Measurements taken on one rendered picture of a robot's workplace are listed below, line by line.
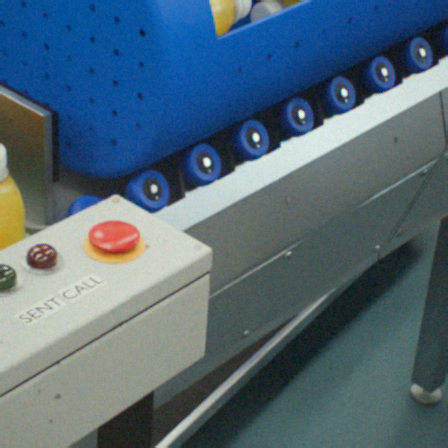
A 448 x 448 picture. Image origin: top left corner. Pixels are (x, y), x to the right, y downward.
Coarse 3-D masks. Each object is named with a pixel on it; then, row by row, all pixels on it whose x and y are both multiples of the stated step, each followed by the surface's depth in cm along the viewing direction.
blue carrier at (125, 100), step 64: (0, 0) 120; (64, 0) 113; (128, 0) 107; (192, 0) 109; (256, 0) 152; (320, 0) 121; (384, 0) 130; (0, 64) 124; (64, 64) 117; (128, 64) 111; (192, 64) 110; (256, 64) 117; (320, 64) 127; (64, 128) 121; (128, 128) 114; (192, 128) 116
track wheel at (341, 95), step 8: (328, 80) 137; (336, 80) 138; (344, 80) 138; (320, 88) 138; (328, 88) 137; (336, 88) 137; (344, 88) 138; (352, 88) 139; (320, 96) 137; (328, 96) 137; (336, 96) 137; (344, 96) 138; (352, 96) 139; (328, 104) 137; (336, 104) 137; (344, 104) 138; (352, 104) 138; (328, 112) 138; (336, 112) 137; (344, 112) 138
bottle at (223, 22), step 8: (216, 0) 119; (224, 0) 120; (232, 0) 122; (216, 8) 119; (224, 8) 120; (232, 8) 121; (216, 16) 119; (224, 16) 120; (232, 16) 122; (216, 24) 119; (224, 24) 120; (232, 24) 122; (216, 32) 120; (224, 32) 121
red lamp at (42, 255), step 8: (32, 248) 84; (40, 248) 84; (48, 248) 84; (32, 256) 83; (40, 256) 83; (48, 256) 83; (56, 256) 84; (32, 264) 83; (40, 264) 83; (48, 264) 83
